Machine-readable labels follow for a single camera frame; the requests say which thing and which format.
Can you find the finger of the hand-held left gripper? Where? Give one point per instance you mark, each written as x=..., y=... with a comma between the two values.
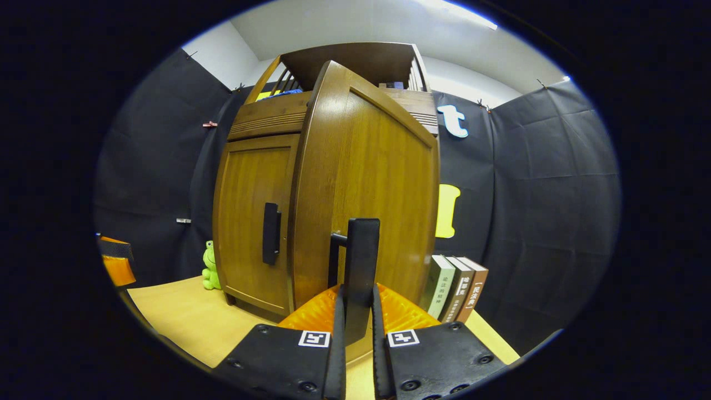
x=118, y=269

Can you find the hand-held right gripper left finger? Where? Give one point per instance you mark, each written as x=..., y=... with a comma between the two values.
x=278, y=361

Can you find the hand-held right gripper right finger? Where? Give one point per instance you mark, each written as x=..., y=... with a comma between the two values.
x=439, y=361

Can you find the wooden shoe cabinet door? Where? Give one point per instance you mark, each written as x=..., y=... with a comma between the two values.
x=250, y=194
x=366, y=166

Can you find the wooden double-door shoe cabinet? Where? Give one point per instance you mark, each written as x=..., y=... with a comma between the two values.
x=355, y=61

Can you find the wooden cabinet drawer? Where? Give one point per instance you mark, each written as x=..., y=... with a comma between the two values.
x=266, y=116

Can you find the dark grey book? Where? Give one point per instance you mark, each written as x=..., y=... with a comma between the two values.
x=459, y=291

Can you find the green book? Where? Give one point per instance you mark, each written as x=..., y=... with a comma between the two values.
x=441, y=286

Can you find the green frog toy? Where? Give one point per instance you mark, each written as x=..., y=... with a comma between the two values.
x=210, y=266

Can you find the black backdrop cloth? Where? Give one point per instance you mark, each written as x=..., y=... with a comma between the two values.
x=544, y=211

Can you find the blue cloth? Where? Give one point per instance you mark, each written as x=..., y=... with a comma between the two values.
x=286, y=93

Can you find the ceiling light panel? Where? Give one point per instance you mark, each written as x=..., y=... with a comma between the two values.
x=466, y=12

